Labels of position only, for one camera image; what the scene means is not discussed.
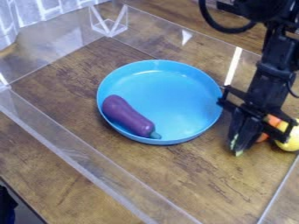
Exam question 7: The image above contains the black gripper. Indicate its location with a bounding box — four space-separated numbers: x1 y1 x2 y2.
217 63 297 155

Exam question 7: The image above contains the orange toy carrot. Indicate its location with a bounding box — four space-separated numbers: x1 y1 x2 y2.
252 115 281 145

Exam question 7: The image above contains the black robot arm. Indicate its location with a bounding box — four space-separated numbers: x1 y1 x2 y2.
218 0 299 155

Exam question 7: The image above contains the yellow toy lemon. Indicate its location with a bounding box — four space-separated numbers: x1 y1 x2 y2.
274 118 299 151

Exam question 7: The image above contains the blue round plate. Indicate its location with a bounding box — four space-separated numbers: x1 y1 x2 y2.
96 59 221 145

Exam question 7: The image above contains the purple toy eggplant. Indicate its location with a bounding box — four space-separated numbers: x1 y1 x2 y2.
101 94 161 139

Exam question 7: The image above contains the dark object bottom left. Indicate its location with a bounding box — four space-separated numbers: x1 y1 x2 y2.
0 185 18 224

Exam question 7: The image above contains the white lattice curtain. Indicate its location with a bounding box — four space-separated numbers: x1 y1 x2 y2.
0 0 109 51

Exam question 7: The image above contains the clear acrylic enclosure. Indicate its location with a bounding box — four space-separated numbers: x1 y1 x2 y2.
0 0 299 224

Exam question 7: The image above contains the black cable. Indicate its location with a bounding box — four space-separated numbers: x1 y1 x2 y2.
197 0 258 35

